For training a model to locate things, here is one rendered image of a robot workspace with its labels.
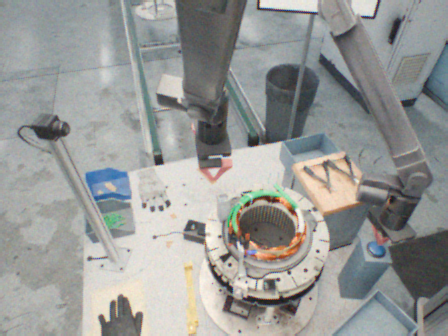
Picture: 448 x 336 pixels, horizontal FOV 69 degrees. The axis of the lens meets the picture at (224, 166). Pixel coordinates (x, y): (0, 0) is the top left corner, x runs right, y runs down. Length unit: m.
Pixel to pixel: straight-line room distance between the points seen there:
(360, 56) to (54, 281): 1.98
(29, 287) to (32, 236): 0.35
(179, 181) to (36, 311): 1.17
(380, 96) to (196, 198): 0.85
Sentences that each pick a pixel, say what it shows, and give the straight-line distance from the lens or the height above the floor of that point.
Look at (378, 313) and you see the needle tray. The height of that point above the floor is 1.02.
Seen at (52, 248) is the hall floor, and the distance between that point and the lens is 2.35.
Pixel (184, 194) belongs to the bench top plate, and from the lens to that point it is 1.34.
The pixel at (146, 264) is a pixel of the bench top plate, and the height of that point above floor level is 0.78.
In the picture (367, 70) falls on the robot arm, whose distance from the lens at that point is 0.70.
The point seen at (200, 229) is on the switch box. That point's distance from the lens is 1.18.
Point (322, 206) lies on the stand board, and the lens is 0.99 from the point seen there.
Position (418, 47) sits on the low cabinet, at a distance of 3.09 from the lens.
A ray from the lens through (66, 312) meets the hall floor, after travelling 2.11.
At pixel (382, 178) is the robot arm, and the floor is 1.28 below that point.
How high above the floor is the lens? 1.83
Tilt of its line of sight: 47 degrees down
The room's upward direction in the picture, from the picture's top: straight up
